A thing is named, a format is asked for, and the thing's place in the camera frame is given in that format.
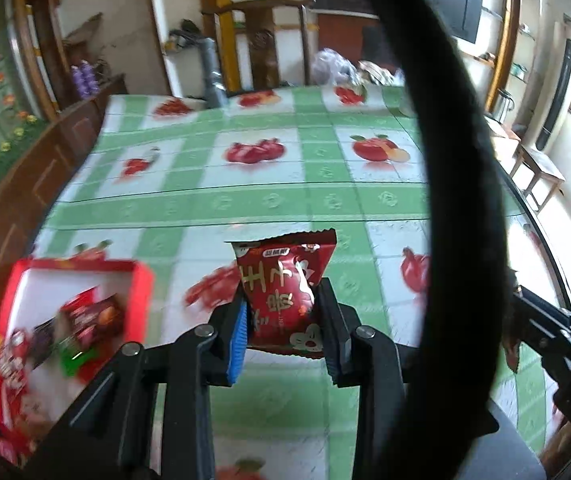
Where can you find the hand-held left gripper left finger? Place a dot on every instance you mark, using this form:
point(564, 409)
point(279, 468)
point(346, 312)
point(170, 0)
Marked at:
point(238, 342)

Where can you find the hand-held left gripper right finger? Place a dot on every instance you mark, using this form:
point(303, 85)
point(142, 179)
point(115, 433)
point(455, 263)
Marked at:
point(333, 340)

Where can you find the red flower print snack packet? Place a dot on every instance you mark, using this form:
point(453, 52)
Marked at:
point(280, 290)

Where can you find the red cardboard box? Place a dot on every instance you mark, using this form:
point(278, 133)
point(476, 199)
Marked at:
point(140, 290)

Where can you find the dark red glossy snack packet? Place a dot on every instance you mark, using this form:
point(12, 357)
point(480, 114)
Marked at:
point(95, 320)

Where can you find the green snack packet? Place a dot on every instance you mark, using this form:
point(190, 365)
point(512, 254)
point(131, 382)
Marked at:
point(77, 358)

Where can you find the dark purple snack packet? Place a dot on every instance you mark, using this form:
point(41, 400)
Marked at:
point(42, 343)

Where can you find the wooden stool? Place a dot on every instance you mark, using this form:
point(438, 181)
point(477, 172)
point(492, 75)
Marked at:
point(540, 165)

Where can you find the metal kettle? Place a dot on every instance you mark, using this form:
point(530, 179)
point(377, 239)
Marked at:
point(503, 104)

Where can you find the white standing air conditioner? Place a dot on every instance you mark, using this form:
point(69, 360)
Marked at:
point(558, 85)

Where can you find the printed paper bag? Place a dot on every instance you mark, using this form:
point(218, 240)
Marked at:
point(378, 72)

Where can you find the white plastic bag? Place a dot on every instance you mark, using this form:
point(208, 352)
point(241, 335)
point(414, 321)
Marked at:
point(333, 67)

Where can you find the low wooden cabinet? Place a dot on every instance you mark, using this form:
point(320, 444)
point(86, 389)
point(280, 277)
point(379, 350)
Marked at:
point(95, 110)

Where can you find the glass corner shelves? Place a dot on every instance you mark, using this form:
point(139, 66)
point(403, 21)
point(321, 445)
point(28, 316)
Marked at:
point(525, 30)

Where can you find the dark wooden chair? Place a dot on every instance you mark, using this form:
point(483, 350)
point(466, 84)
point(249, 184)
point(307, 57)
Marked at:
point(260, 45)

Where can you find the purple spray can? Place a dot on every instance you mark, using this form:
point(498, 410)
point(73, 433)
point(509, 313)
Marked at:
point(90, 78)
point(77, 81)

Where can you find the wooden television cabinet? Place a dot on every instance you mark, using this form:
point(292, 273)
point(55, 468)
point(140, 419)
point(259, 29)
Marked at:
point(340, 30)

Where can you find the dark clutter on shelf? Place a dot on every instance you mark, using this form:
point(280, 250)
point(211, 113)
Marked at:
point(183, 35)

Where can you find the yellow pole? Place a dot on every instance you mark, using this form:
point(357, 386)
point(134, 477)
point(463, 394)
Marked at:
point(226, 25)

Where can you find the torn cardboard piece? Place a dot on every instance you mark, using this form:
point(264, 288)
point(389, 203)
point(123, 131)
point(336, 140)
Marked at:
point(82, 29)

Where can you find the white wall shelves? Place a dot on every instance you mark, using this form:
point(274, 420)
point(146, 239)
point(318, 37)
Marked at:
point(180, 10)

